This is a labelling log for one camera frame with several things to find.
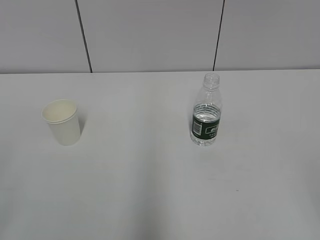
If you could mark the white paper cup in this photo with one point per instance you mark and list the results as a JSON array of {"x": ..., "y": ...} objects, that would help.
[{"x": 62, "y": 119}]

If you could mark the clear water bottle green label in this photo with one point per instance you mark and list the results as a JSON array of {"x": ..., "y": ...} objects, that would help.
[{"x": 207, "y": 110}]

